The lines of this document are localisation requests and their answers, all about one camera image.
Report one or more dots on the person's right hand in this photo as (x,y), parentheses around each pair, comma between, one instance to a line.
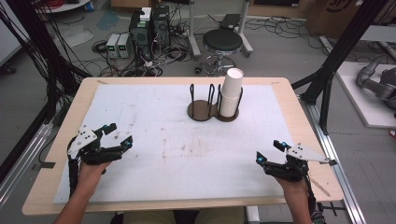
(291,186)

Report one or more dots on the person's left hand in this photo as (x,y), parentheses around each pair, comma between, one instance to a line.
(91,172)

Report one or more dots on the black flat device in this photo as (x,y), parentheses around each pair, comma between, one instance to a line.
(229,21)

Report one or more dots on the black metal frame stand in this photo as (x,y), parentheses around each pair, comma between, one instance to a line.
(40,46)
(336,62)

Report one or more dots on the white floor board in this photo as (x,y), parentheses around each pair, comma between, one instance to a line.
(361,99)

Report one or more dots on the brown cardboard box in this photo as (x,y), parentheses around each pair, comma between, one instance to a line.
(337,15)

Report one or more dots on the aluminium rail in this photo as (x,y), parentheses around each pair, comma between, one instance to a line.
(334,161)
(21,155)

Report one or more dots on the black round stool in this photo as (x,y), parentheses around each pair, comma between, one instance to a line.
(222,42)

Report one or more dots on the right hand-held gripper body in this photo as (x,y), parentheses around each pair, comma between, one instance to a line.
(299,155)

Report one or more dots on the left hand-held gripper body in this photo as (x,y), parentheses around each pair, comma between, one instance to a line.
(83,138)

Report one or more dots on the white table frame leg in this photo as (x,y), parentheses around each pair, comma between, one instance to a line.
(244,29)
(193,31)

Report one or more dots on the white table mat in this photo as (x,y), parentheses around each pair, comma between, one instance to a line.
(174,149)

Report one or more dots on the stack of white paper cups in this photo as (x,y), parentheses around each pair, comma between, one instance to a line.
(232,91)

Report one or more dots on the grey bench power supply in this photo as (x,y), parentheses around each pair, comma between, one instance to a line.
(112,46)
(124,45)

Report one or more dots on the black computer tower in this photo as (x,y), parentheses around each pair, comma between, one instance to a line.
(140,34)
(161,26)

